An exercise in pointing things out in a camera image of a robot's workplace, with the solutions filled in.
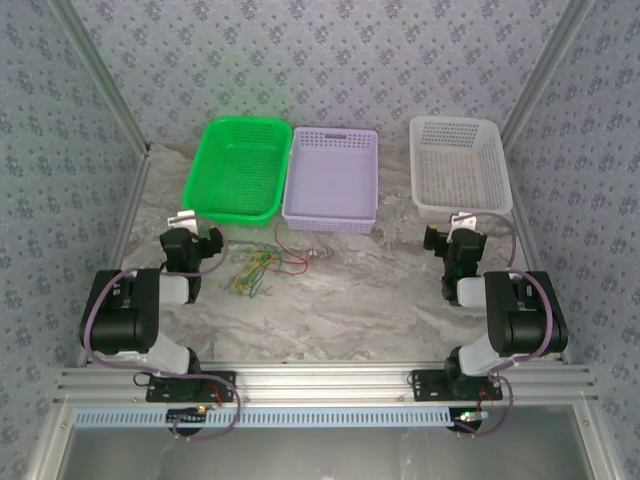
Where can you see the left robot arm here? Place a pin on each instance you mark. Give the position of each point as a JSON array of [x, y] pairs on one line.
[[120, 320]]

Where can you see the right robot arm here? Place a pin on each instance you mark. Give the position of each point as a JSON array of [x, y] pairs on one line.
[[525, 325]]

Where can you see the green plastic basket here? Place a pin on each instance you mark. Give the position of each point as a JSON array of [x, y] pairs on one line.
[[235, 170]]

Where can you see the white plastic basket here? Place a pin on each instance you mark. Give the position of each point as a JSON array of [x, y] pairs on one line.
[[457, 170]]

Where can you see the purple plastic basket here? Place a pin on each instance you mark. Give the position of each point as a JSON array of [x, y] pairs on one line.
[[330, 175]]

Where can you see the aluminium mounting beam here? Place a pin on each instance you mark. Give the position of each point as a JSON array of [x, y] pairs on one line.
[[320, 382]]

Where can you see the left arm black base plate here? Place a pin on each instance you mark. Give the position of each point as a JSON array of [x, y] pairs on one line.
[[222, 382]]

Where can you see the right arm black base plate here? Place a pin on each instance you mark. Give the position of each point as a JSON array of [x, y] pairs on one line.
[[425, 385]]

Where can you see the left aluminium frame post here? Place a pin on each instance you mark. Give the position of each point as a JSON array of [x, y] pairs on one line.
[[106, 75]]

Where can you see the aluminium frame post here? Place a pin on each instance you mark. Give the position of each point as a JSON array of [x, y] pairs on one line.
[[545, 75], [106, 75]]

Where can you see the right aluminium frame post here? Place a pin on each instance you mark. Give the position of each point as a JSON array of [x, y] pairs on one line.
[[545, 75]]

